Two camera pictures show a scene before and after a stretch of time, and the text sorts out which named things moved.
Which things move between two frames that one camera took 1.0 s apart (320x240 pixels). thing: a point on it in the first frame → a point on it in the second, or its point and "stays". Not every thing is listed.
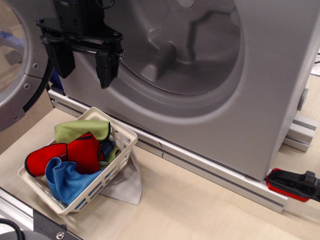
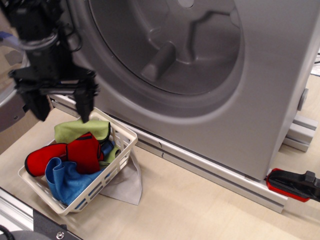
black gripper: x=80 y=26 → x=50 y=63
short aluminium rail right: x=300 y=133 stays
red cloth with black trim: x=84 y=152 stays
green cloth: x=65 y=132 stays
